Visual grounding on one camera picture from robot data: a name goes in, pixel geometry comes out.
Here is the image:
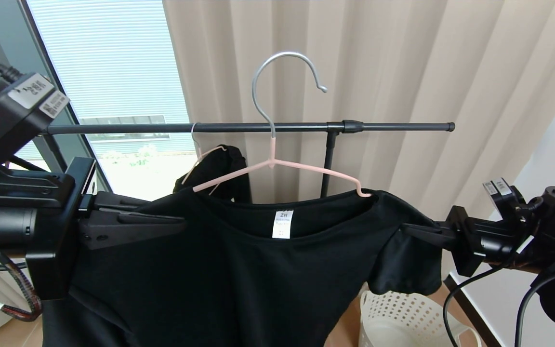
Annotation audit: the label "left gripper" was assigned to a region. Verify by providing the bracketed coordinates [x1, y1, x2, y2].
[0, 157, 187, 300]

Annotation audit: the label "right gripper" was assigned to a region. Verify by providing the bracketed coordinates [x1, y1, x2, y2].
[446, 206, 531, 278]

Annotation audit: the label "pink clothes hanger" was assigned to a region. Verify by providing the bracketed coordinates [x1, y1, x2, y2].
[192, 52, 372, 198]
[181, 123, 227, 196]

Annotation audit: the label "black shorts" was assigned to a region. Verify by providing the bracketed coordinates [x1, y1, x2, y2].
[173, 145, 251, 203]

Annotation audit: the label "black T-shirt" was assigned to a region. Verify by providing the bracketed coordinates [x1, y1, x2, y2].
[41, 189, 444, 347]

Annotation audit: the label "white laundry basket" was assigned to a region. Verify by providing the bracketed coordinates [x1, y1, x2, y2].
[358, 289, 481, 347]

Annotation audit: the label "black clothes rack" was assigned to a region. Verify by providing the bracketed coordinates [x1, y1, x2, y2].
[41, 120, 455, 198]

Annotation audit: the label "beige curtain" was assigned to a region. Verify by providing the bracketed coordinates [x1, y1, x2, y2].
[162, 0, 555, 290]

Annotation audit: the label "window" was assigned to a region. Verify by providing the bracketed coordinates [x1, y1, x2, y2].
[0, 0, 198, 203]

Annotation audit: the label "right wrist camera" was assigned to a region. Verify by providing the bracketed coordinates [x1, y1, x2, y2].
[482, 177, 543, 222]

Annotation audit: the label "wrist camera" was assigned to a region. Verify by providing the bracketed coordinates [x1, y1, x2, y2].
[482, 177, 543, 222]
[0, 72, 77, 209]

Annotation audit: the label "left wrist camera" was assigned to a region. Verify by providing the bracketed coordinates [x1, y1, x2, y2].
[0, 72, 77, 209]

